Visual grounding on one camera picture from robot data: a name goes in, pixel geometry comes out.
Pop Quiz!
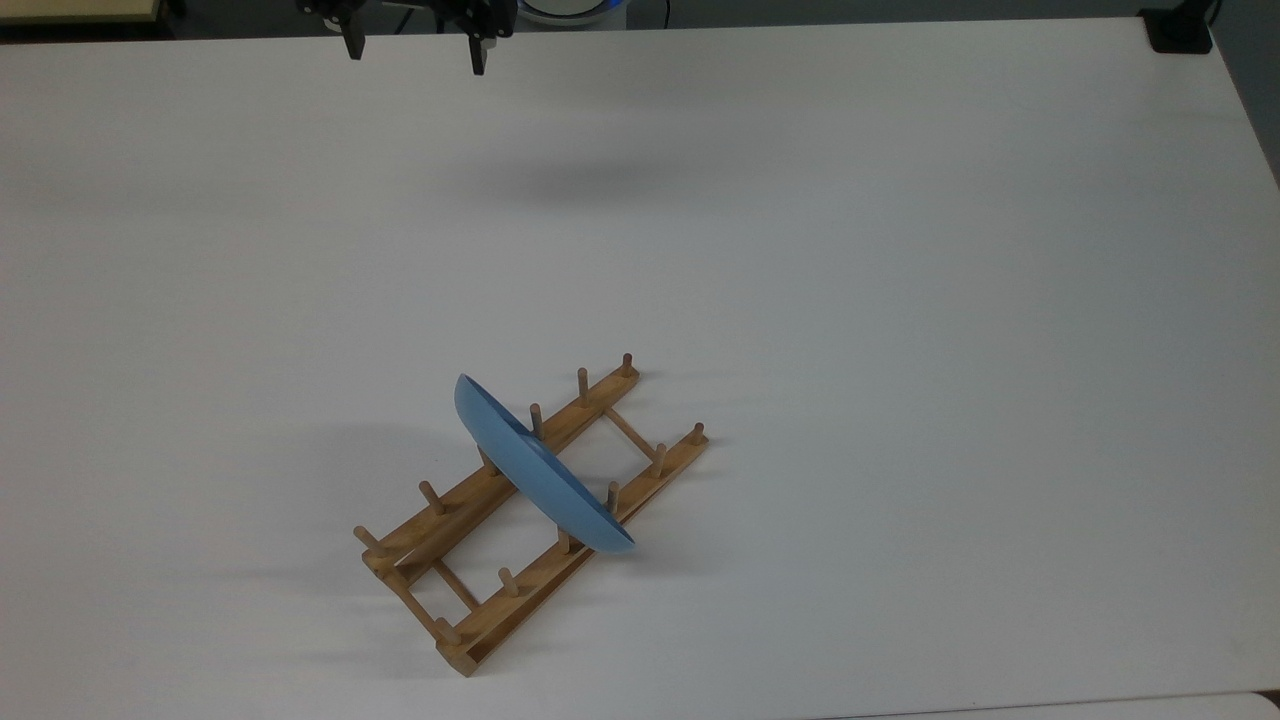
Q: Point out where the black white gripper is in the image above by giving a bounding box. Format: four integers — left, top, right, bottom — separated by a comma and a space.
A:
297, 0, 518, 76

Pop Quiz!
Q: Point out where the blue round plate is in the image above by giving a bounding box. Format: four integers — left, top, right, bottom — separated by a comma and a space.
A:
454, 373, 636, 554

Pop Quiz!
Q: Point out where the wooden peg plate rack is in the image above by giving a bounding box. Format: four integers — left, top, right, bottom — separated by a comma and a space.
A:
353, 352, 710, 678

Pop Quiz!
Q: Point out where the beige wooden board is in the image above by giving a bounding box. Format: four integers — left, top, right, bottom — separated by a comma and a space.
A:
0, 0, 163, 25

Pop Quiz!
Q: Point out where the black camera stand clamp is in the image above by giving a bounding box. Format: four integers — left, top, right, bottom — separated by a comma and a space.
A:
1139, 0, 1223, 55

